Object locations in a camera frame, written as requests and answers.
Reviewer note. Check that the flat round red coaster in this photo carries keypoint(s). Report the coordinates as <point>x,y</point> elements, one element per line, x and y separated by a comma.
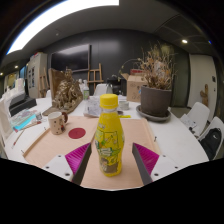
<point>77,133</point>

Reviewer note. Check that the long ceiling light panel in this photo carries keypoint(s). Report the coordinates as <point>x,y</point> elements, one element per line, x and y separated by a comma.
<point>50,16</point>

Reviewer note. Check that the cream dotted mug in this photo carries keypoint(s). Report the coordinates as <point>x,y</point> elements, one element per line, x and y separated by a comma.
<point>56,123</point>

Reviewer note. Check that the white canvas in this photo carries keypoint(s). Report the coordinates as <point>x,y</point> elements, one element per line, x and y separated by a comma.
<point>5,123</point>

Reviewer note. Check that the grey plant saucer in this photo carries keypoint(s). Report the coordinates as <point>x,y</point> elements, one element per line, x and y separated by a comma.
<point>160,119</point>

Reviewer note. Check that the clear bottle with green label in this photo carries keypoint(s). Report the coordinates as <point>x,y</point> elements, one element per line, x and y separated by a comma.
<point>86,93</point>

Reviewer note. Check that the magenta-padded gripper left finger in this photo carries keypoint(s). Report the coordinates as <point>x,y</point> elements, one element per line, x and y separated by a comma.
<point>78,158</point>

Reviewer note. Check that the dark flat case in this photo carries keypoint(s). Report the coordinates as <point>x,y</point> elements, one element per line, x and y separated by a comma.
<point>23,105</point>

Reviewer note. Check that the small yellow note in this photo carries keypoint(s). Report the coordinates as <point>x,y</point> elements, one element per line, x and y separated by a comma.
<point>125,116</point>

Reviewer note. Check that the brown figure sculpture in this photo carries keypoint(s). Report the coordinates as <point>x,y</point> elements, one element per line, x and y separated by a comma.
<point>66,95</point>

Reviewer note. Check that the red box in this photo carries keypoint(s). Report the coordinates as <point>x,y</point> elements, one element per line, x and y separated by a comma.
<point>136,71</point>

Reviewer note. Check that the light wooden board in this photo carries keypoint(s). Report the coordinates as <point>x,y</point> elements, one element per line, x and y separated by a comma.
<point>50,146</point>
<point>140,131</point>

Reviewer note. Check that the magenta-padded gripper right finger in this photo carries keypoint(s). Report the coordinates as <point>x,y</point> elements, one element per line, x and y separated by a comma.
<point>146,158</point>

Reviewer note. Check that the wooden figure by wall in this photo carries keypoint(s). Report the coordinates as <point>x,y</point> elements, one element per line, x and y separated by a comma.
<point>204,96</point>

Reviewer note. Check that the cardboard box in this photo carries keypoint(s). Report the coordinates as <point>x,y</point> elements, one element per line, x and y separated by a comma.
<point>133,88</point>

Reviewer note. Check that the thin wooden pencil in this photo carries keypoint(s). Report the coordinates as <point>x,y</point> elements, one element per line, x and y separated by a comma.
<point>18,138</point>

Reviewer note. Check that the white chair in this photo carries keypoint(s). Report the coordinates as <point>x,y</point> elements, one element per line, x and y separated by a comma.
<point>101,90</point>
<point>200,113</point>
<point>216,125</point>

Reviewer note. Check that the wooden easel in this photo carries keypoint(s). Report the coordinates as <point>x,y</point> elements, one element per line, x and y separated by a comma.
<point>43,83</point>
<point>95,81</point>

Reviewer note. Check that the small paint jar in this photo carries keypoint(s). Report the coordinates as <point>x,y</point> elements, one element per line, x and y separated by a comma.
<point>39,116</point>

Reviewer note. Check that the newspaper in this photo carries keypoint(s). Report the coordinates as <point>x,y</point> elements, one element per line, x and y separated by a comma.
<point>91,108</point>

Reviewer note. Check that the black backpack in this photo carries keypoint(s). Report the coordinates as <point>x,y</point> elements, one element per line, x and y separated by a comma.
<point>210,143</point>

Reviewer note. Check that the dark wall screen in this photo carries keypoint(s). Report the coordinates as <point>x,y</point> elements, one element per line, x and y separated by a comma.
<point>70,58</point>

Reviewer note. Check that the dried plant in grey pot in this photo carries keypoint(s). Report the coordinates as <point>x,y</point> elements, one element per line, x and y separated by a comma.
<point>155,100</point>

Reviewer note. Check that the yellow drink bottle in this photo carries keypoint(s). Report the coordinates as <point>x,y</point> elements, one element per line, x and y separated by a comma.
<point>109,140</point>

